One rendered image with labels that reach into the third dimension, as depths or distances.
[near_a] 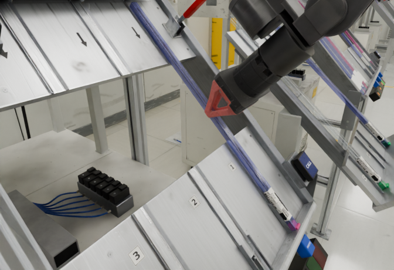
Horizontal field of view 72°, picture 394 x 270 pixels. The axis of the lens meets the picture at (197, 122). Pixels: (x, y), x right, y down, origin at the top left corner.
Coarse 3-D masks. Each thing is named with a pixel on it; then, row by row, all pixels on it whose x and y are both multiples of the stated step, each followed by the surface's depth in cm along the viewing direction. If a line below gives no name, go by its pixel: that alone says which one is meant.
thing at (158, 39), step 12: (144, 24) 51; (156, 36) 51; (168, 48) 51; (168, 60) 51; (180, 72) 50; (192, 84) 50; (204, 96) 50; (204, 108) 50; (216, 120) 49; (228, 132) 49; (240, 156) 48; (252, 168) 48; (264, 180) 48; (264, 192) 48
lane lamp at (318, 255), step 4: (316, 244) 52; (316, 248) 51; (316, 252) 50; (320, 252) 51; (316, 256) 50; (320, 256) 51; (324, 256) 51; (316, 260) 49; (320, 260) 50; (324, 260) 51; (320, 264) 50; (324, 264) 50
